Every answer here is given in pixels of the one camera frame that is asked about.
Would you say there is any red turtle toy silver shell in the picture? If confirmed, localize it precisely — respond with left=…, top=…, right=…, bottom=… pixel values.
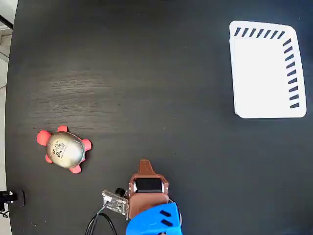
left=37, top=125, right=92, bottom=175

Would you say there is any white plastic tray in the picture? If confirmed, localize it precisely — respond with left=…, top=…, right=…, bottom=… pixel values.
left=229, top=20, right=307, bottom=119

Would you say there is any black table clamp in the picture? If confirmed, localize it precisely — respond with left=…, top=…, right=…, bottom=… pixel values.
left=0, top=189, right=26, bottom=212

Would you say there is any black diagonal bar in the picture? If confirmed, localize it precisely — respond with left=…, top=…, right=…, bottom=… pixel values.
left=0, top=14, right=14, bottom=29

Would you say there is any bare circuit board camera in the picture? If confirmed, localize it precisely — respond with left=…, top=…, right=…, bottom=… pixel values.
left=101, top=187, right=130, bottom=221

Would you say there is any black camera cable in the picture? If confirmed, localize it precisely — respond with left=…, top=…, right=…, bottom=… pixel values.
left=85, top=205, right=118, bottom=235

